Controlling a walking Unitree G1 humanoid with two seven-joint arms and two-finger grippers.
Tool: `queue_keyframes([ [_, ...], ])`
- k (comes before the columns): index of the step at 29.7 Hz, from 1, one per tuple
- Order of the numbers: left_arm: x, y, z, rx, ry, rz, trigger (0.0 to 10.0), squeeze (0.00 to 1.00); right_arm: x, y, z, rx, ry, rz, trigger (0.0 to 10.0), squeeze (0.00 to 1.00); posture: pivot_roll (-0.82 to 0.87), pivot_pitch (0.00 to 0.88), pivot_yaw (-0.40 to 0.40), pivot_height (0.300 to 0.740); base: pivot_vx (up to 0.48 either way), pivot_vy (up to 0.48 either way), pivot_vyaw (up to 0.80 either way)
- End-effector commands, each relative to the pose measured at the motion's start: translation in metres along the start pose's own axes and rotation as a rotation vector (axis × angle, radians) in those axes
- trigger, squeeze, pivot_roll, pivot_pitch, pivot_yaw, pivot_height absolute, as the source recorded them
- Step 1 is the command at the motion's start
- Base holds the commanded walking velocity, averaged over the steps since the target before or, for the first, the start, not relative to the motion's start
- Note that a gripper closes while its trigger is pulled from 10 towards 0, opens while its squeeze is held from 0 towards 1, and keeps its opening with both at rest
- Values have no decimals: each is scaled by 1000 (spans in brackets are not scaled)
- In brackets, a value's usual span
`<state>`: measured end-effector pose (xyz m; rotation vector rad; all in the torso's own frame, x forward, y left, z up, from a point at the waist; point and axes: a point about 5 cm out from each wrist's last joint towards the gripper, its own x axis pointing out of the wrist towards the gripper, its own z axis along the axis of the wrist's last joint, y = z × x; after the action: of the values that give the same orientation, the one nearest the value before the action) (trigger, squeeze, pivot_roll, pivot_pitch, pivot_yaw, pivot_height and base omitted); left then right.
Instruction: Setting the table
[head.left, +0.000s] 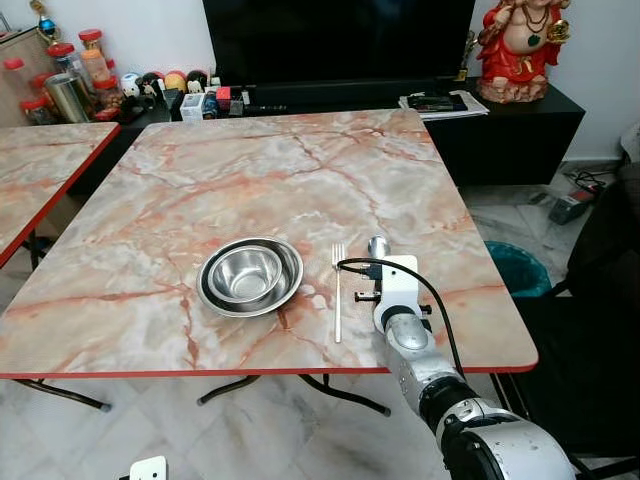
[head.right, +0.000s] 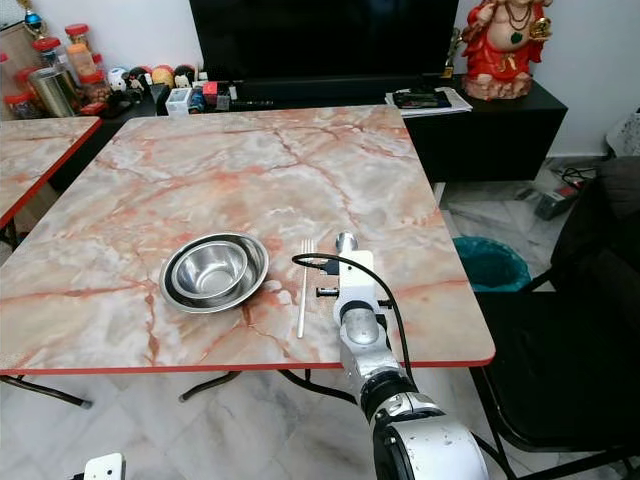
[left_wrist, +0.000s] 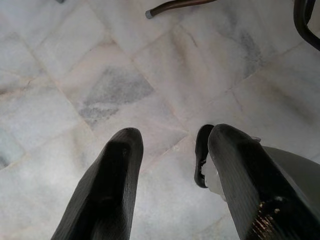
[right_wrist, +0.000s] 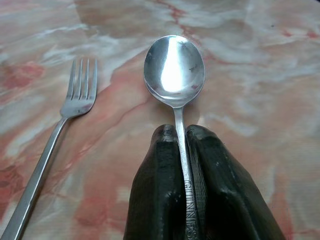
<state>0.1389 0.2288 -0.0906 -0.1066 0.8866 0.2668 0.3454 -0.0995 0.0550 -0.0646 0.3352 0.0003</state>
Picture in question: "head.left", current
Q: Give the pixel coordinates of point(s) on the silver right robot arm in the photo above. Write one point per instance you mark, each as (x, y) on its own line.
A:
(500, 450)

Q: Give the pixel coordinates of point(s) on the grey power strip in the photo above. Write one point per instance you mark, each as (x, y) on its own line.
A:
(570, 207)

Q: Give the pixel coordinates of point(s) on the teal waste bin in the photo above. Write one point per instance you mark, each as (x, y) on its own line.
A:
(520, 268)

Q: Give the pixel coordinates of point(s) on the black chair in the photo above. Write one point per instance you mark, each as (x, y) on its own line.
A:
(580, 370)

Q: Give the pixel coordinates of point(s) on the black television console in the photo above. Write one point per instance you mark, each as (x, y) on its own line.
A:
(520, 140)

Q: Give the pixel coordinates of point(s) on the white paper stack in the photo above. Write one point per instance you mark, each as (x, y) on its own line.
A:
(475, 107)

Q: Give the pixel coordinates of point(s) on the red laughing Buddha statue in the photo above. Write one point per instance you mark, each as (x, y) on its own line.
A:
(520, 55)

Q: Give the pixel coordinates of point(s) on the flat black device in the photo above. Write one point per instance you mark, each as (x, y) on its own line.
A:
(438, 103)

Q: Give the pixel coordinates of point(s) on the small gold trophy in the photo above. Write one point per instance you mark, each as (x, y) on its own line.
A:
(469, 60)

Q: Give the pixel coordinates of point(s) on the silver metal fork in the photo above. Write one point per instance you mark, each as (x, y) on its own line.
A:
(338, 300)

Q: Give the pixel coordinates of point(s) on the marble pattern folding table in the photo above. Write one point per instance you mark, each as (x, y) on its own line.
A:
(300, 200)

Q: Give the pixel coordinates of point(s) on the steel plate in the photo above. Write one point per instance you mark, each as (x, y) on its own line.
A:
(290, 285)

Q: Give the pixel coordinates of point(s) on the black television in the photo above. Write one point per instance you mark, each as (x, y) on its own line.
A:
(340, 40)

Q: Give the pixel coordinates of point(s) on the black remote control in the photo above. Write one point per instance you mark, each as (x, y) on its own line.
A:
(268, 107)

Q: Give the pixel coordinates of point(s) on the steel bowl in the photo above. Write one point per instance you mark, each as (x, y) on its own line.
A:
(245, 275)

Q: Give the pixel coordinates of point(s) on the small red box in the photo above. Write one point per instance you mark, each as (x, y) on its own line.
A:
(230, 100)

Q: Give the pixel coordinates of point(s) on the small white box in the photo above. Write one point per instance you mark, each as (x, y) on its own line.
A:
(192, 106)

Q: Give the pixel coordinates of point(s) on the black round figurine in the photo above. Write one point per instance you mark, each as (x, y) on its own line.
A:
(198, 80)
(151, 84)

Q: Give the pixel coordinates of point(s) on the yellow round figurine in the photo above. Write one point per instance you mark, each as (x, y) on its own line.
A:
(176, 81)

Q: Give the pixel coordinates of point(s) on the white round figurine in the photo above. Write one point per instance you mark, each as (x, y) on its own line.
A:
(130, 85)

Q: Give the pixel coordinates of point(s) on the tall red lid orange jar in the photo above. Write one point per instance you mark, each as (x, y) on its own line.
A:
(94, 60)

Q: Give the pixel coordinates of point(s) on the steel tumbler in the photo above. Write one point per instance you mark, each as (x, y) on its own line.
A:
(68, 98)

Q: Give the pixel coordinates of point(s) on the marble pattern side table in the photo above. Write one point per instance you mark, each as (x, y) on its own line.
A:
(40, 165)

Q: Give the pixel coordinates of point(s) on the clear red lid jar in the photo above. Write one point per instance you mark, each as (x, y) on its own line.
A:
(13, 78)
(62, 58)

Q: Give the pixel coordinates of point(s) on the short red lid jar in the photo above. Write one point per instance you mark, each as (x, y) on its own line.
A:
(36, 110)

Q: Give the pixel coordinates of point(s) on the blue hanging ornament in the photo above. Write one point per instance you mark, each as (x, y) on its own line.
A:
(45, 22)

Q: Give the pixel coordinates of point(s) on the brown cardboard box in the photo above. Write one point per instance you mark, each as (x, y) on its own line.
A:
(25, 55)

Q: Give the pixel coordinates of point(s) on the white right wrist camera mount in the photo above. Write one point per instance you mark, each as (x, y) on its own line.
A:
(400, 290)

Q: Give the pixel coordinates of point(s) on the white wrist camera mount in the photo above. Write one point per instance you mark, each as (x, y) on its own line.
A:
(400, 290)
(150, 470)

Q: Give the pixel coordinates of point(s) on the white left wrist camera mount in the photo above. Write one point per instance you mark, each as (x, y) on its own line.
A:
(150, 470)

